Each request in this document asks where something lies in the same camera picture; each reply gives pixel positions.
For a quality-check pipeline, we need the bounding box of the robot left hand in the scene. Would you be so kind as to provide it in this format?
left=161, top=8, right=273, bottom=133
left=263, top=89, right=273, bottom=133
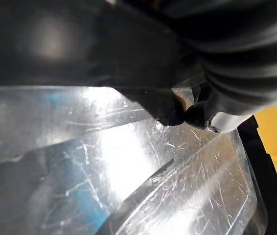
left=150, top=0, right=277, bottom=134

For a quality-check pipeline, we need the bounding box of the clear plastic box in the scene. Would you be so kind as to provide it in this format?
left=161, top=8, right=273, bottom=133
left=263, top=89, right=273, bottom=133
left=0, top=74, right=269, bottom=235

